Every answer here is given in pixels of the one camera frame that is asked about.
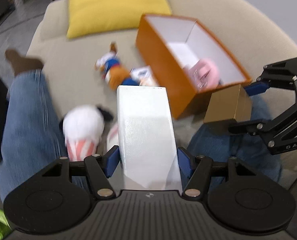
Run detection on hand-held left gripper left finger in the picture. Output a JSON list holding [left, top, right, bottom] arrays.
[[42, 145, 120, 199]]

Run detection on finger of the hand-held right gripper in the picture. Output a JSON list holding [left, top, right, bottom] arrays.
[[228, 97, 297, 144], [245, 57, 297, 105]]

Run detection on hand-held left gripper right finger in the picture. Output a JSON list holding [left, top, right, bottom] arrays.
[[177, 147, 257, 199]]

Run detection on small brown box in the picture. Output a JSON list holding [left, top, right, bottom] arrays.
[[203, 84, 253, 127]]

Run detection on white pink crochet bunny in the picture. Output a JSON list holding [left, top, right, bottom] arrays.
[[106, 122, 120, 153]]

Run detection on white rectangular box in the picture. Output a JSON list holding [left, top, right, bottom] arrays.
[[117, 85, 183, 191]]

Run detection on white plush pink striped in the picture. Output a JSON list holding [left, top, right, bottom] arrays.
[[59, 105, 114, 161]]

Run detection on pink fluffy pouch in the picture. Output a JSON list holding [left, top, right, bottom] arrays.
[[182, 57, 220, 90]]

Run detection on orange cardboard box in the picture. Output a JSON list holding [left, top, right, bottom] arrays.
[[135, 14, 252, 120]]

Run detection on brown bear plush blue shirt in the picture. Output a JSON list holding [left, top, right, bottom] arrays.
[[95, 42, 140, 90]]

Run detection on person's right leg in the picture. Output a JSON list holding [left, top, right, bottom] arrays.
[[188, 95, 282, 190]]

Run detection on peach printed packet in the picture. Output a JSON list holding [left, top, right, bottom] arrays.
[[140, 76, 160, 87]]

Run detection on blue jeans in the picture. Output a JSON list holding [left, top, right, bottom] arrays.
[[0, 70, 89, 202]]

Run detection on white packet blue label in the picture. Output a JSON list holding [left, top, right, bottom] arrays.
[[131, 66, 154, 79]]

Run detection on beige sofa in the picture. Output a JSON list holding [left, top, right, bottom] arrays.
[[26, 0, 297, 198]]

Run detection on brown sock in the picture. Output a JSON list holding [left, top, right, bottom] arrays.
[[5, 49, 44, 76]]

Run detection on yellow pillow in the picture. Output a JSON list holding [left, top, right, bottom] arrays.
[[67, 0, 172, 39]]

